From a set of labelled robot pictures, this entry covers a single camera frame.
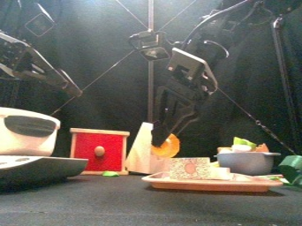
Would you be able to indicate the pale wooden triangular block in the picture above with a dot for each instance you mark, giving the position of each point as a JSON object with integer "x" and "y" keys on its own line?
{"x": 140, "y": 156}

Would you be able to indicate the grey toy pot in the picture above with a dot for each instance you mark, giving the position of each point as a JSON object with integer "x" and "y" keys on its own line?
{"x": 246, "y": 163}

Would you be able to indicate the yellow toy corn piece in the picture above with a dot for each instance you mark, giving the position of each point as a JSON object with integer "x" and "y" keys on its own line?
{"x": 168, "y": 147}

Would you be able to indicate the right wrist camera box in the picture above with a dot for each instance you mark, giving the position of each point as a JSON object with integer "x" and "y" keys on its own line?
{"x": 193, "y": 69}

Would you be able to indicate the dark grey tray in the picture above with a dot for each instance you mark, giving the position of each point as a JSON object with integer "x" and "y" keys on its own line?
{"x": 39, "y": 166}

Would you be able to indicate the slanted metal frame leg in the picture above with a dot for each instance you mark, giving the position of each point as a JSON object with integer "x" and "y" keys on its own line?
{"x": 283, "y": 76}

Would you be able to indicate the small green toy piece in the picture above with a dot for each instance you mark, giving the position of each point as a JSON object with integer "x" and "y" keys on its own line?
{"x": 110, "y": 174}

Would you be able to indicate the patterned card box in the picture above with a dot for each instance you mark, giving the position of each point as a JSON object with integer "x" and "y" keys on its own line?
{"x": 189, "y": 168}

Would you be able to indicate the white toy food piece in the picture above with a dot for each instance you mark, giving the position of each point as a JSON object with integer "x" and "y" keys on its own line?
{"x": 241, "y": 148}

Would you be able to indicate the vertical metal frame pole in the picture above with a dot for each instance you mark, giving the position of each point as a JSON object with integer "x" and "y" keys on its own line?
{"x": 150, "y": 88}

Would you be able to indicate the white toy block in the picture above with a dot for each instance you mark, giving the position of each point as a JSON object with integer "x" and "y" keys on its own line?
{"x": 221, "y": 173}

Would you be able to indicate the brown toy food piece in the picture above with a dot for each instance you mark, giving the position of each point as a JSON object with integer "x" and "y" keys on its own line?
{"x": 262, "y": 148}

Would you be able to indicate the red wooden drawer box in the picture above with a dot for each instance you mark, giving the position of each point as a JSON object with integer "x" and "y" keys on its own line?
{"x": 98, "y": 150}

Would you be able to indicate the dark green toy leaf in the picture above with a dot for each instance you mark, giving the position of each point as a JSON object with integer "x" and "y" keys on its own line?
{"x": 293, "y": 169}

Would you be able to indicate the light green toy vegetable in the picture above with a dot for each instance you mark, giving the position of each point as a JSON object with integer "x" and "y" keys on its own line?
{"x": 243, "y": 141}

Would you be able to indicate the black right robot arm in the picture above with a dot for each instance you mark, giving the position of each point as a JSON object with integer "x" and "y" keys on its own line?
{"x": 231, "y": 23}

